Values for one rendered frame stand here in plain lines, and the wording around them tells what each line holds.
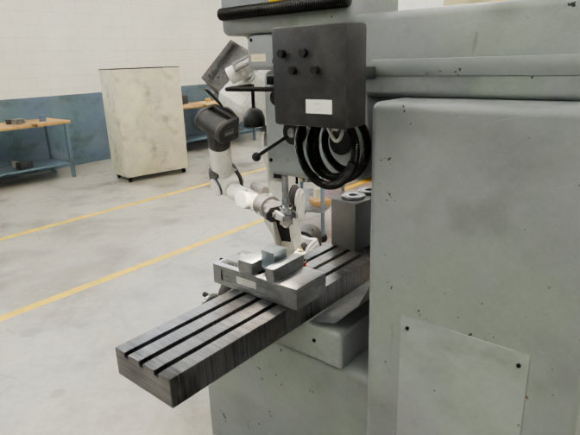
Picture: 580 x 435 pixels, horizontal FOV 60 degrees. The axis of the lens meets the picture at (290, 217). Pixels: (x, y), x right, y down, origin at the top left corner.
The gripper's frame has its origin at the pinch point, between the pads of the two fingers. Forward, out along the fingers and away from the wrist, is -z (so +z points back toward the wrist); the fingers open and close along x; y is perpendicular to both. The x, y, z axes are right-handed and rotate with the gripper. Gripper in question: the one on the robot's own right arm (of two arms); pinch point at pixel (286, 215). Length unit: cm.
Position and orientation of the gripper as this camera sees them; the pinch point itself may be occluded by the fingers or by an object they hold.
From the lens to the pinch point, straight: 178.2
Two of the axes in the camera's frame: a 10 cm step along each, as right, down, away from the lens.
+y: 0.3, 9.5, 3.1
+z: -5.2, -2.5, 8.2
